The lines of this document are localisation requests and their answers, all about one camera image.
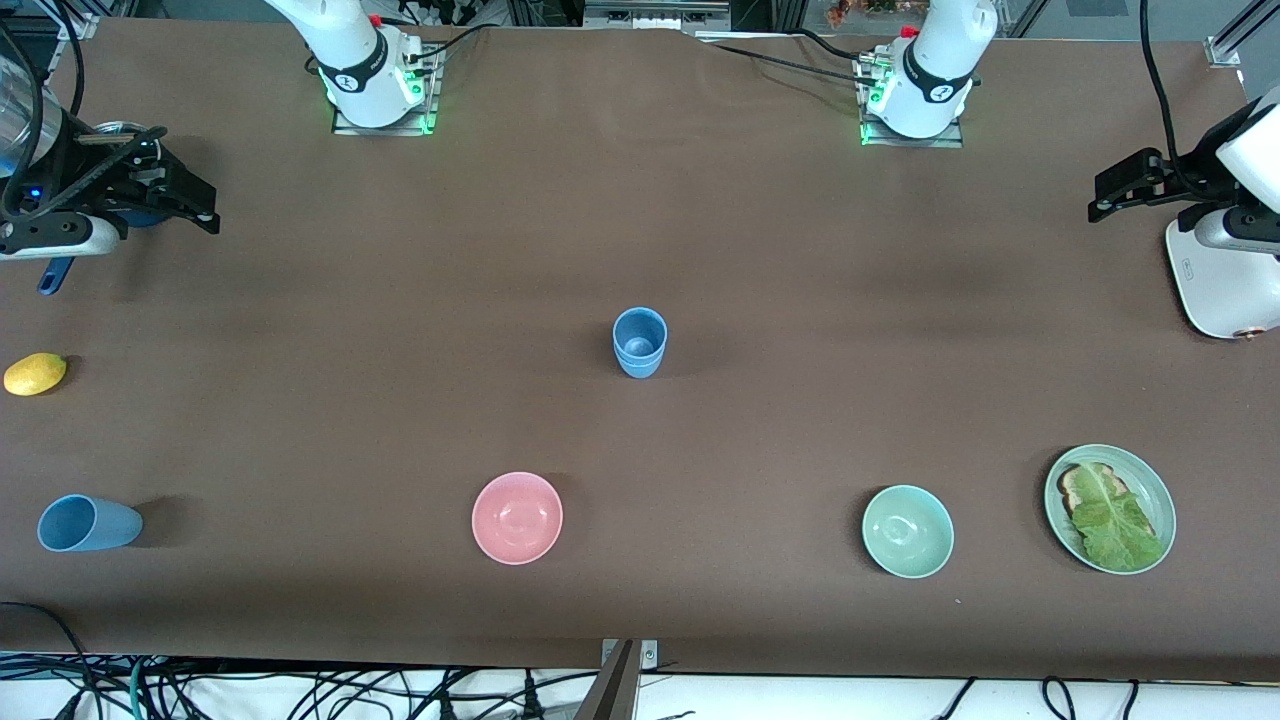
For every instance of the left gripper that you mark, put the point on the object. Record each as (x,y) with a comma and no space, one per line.
(1189,172)

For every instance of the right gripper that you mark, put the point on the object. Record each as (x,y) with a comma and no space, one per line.
(88,168)

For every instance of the blue cup holding paper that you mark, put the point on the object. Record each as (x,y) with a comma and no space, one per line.
(640,368)

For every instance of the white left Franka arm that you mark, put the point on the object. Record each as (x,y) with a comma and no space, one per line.
(935,70)

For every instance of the glass saucepan lid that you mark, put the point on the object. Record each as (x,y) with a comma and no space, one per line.
(120,128)

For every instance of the dark blue saucepan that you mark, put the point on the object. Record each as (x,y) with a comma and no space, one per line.
(55,275)

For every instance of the white toaster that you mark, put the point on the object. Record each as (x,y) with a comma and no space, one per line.
(1220,295)

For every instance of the yellow lemon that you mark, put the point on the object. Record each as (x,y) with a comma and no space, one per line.
(35,374)

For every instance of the light green plate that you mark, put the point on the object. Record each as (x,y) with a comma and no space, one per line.
(1155,490)

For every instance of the brown bread slice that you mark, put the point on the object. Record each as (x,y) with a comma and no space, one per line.
(1072,490)

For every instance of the green lettuce leaf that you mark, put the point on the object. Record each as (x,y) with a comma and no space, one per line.
(1115,525)

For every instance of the light green bowl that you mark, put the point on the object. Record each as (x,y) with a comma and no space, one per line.
(907,532)

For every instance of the pink bowl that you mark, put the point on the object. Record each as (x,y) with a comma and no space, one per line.
(517,518)

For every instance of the aluminium frame rail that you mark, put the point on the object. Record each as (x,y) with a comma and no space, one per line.
(1235,35)

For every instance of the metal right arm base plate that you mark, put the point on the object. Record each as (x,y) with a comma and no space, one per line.
(430,100)

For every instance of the grey metal profile post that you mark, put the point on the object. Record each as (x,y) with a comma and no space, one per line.
(610,695)

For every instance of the metal table edge bracket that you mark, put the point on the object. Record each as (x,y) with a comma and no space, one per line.
(650,655)

